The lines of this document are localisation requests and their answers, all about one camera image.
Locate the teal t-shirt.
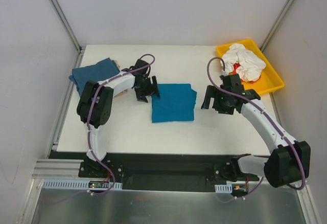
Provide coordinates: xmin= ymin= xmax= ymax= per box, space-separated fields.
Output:
xmin=151 ymin=83 xmax=197 ymax=123

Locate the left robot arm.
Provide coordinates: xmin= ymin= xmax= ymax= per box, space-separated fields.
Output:
xmin=77 ymin=54 xmax=160 ymax=180

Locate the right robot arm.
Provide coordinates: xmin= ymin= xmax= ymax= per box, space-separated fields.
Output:
xmin=201 ymin=74 xmax=311 ymax=190

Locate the orange garment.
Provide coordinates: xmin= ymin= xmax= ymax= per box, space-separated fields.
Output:
xmin=229 ymin=63 xmax=262 ymax=83

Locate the white t-shirt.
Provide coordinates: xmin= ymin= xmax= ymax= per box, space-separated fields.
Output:
xmin=222 ymin=43 xmax=266 ymax=74

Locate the folded dark blue t-shirt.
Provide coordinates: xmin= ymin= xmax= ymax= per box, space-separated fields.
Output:
xmin=68 ymin=58 xmax=120 ymax=96

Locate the yellow plastic bin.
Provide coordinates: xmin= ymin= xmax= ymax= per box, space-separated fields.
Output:
xmin=216 ymin=39 xmax=285 ymax=95

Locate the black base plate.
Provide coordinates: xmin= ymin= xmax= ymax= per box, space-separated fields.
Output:
xmin=48 ymin=150 xmax=292 ymax=191

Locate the right white cable duct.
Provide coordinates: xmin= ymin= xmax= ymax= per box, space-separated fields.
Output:
xmin=215 ymin=184 xmax=233 ymax=194

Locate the white cable duct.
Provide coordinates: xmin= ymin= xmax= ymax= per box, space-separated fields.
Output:
xmin=215 ymin=184 xmax=233 ymax=194
xmin=43 ymin=179 xmax=123 ymax=191

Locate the right aluminium frame post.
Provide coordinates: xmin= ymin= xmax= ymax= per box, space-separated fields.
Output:
xmin=260 ymin=0 xmax=296 ymax=52

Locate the aluminium frame post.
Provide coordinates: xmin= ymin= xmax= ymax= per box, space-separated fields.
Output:
xmin=49 ymin=0 xmax=82 ymax=53
xmin=260 ymin=0 xmax=296 ymax=52

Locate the left white cable duct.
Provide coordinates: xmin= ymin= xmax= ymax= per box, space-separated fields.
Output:
xmin=43 ymin=179 xmax=123 ymax=191

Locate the left aluminium frame post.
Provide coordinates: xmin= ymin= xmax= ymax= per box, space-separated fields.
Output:
xmin=49 ymin=0 xmax=82 ymax=53

